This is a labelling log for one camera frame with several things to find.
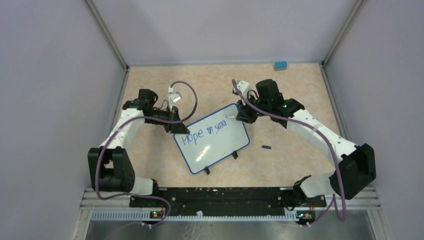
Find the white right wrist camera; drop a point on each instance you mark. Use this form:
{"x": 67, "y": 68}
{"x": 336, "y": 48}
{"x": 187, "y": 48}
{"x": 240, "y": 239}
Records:
{"x": 244, "y": 88}

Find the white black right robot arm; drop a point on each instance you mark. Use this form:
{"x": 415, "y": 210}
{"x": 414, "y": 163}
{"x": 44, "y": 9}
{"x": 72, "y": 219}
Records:
{"x": 354, "y": 164}

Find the blue framed whiteboard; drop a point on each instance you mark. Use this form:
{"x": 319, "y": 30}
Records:
{"x": 212, "y": 139}

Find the white cable duct rail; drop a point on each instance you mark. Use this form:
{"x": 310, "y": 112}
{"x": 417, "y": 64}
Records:
{"x": 147, "y": 216}

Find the blue toy brick block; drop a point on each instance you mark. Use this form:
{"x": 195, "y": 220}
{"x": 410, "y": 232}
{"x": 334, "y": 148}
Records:
{"x": 280, "y": 66}

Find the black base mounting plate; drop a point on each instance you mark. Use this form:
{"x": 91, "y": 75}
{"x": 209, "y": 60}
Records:
{"x": 227, "y": 201}

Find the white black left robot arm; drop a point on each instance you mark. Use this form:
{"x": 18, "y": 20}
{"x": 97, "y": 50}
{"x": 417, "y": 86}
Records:
{"x": 109, "y": 164}

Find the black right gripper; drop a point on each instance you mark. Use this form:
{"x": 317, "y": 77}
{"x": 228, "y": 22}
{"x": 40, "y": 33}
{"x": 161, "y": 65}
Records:
{"x": 244, "y": 114}

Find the black whiteboard foot clip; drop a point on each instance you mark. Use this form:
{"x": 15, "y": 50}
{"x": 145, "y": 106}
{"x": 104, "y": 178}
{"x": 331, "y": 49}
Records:
{"x": 235, "y": 154}
{"x": 207, "y": 171}

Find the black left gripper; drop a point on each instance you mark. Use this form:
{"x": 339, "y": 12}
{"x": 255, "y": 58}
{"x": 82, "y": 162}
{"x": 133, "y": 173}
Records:
{"x": 176, "y": 128}

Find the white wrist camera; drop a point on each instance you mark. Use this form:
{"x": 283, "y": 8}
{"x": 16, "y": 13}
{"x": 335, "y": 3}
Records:
{"x": 244, "y": 88}
{"x": 173, "y": 96}

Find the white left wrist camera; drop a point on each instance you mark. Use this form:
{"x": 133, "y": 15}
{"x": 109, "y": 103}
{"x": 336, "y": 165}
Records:
{"x": 173, "y": 96}

